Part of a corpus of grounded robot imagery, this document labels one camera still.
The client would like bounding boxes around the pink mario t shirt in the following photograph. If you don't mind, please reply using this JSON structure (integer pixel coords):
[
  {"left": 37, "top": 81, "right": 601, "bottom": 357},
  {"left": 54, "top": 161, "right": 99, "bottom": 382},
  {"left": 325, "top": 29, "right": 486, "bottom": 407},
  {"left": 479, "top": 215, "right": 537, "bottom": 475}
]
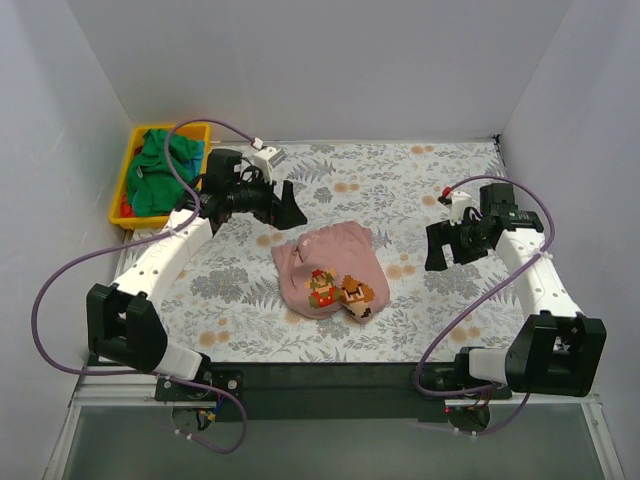
[{"left": 271, "top": 221, "right": 390, "bottom": 324}]

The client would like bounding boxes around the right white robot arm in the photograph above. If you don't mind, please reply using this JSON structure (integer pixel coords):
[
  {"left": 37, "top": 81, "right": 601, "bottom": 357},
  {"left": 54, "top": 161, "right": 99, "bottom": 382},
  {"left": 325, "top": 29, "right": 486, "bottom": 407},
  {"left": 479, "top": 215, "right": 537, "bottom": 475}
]
[{"left": 414, "top": 175, "right": 607, "bottom": 398}]

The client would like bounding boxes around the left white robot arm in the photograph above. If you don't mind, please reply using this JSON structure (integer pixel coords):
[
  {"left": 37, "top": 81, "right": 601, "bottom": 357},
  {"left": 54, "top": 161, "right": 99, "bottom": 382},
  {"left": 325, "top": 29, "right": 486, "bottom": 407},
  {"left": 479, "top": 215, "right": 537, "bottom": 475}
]
[{"left": 86, "top": 146, "right": 307, "bottom": 400}]

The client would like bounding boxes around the blue t shirt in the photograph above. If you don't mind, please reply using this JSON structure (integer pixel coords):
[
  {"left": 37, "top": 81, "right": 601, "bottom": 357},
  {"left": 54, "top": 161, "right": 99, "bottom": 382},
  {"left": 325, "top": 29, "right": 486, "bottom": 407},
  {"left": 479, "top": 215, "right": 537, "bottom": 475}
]
[{"left": 185, "top": 140, "right": 206, "bottom": 178}]

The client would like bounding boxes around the yellow plastic bin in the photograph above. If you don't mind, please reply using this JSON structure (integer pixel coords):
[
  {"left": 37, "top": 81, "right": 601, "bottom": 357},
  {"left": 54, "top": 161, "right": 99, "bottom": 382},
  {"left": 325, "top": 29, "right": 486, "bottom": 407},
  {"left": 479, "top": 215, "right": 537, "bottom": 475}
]
[{"left": 108, "top": 122, "right": 211, "bottom": 230}]

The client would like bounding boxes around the green t shirt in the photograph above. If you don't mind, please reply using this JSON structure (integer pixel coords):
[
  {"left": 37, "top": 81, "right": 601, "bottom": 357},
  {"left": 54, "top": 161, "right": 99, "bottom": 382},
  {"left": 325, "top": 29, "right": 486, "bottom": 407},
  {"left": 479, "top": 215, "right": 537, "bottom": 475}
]
[{"left": 126, "top": 129, "right": 198, "bottom": 217}]

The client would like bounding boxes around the floral table mat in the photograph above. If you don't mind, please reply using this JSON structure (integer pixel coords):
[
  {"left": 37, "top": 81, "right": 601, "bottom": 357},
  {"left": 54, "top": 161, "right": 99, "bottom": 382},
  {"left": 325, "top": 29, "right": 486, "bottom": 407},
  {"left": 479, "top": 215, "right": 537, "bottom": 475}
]
[{"left": 102, "top": 141, "right": 571, "bottom": 364}]

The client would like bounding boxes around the red t shirt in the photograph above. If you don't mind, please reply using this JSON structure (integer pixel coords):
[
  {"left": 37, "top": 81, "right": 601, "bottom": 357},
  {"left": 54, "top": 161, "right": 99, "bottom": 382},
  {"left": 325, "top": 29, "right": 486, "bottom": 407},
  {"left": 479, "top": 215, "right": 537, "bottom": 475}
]
[{"left": 119, "top": 193, "right": 138, "bottom": 218}]

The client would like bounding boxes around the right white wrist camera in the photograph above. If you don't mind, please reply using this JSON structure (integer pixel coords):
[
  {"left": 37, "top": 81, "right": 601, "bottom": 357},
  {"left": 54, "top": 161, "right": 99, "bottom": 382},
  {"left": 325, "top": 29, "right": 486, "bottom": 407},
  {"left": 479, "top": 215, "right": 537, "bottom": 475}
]
[{"left": 438, "top": 187, "right": 473, "bottom": 225}]

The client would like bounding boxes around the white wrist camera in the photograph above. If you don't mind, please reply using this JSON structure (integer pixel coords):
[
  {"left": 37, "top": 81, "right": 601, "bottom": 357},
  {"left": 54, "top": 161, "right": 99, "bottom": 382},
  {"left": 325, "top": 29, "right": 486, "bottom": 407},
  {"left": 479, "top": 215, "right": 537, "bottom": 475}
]
[
  {"left": 438, "top": 187, "right": 473, "bottom": 225},
  {"left": 251, "top": 146, "right": 286, "bottom": 183}
]

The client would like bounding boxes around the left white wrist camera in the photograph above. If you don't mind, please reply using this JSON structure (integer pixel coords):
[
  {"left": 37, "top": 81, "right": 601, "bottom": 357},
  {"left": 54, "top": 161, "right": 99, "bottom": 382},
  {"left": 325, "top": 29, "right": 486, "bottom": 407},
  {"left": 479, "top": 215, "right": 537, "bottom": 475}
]
[{"left": 251, "top": 146, "right": 286, "bottom": 183}]

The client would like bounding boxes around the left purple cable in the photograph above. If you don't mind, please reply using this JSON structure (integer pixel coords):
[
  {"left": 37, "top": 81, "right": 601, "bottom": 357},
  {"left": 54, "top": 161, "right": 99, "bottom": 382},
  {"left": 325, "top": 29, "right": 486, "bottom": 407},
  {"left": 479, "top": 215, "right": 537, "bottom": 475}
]
[{"left": 32, "top": 118, "right": 266, "bottom": 454}]

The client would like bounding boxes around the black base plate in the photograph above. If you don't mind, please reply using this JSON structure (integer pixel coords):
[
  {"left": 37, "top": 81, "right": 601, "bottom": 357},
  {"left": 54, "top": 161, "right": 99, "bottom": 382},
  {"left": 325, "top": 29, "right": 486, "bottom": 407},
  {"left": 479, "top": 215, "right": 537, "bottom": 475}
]
[{"left": 154, "top": 360, "right": 512, "bottom": 424}]

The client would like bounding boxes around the aluminium frame rail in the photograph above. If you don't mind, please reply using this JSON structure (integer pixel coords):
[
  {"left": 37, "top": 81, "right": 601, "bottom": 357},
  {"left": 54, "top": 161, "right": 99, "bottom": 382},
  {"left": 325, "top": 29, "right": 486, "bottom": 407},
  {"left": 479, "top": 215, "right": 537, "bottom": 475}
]
[{"left": 68, "top": 375, "right": 167, "bottom": 408}]

